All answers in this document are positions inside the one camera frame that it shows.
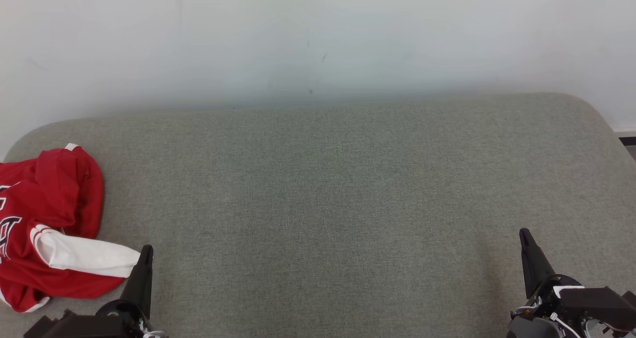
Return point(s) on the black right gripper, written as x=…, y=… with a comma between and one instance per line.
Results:
x=596, y=305

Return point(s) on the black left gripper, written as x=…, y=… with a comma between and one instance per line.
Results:
x=84, y=325

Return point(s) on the red Bulls 23 jersey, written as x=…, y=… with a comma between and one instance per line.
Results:
x=30, y=273

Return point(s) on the black and white baseboard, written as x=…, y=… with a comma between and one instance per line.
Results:
x=628, y=140

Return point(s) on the grey fabric sofa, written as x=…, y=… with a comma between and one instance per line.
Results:
x=338, y=218

